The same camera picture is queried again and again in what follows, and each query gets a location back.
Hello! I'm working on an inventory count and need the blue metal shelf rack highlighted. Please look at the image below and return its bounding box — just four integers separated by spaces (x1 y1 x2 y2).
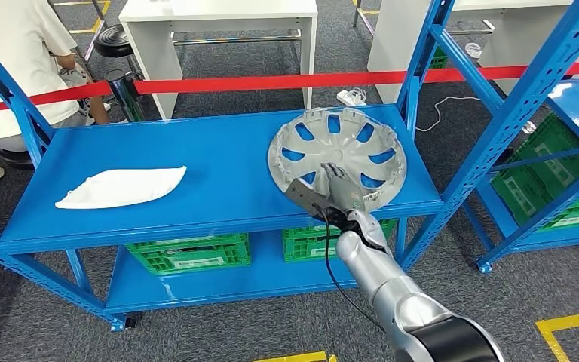
0 0 579 333
461 75 579 273

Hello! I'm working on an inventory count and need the green plastic crate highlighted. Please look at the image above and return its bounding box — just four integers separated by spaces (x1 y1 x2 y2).
519 113 579 211
283 219 398 244
490 159 579 232
429 45 449 70
134 244 252 277
124 233 250 251
284 238 341 264

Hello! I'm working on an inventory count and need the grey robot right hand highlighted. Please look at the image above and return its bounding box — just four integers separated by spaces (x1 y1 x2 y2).
319 162 368 213

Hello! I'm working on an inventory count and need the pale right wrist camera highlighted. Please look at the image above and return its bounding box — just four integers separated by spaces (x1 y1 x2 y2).
285 179 338 221

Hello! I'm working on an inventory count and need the grey plastic wheel cover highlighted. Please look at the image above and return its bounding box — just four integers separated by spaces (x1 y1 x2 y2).
268 107 408 213

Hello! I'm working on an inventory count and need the black barrier post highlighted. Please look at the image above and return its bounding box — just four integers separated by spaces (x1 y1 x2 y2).
104 69 146 124

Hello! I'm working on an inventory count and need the white floor cable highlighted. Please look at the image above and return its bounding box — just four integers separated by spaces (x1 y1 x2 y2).
414 96 483 133

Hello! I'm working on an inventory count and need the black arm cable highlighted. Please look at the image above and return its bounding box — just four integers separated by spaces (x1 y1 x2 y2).
314 204 386 333

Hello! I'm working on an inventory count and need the white plastic panel part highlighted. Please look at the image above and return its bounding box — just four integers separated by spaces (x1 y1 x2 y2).
54 165 188 211

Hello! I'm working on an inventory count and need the red barrier belt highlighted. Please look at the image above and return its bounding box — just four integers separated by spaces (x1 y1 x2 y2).
0 60 579 116

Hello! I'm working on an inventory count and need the person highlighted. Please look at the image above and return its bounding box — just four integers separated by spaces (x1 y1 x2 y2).
0 0 112 189

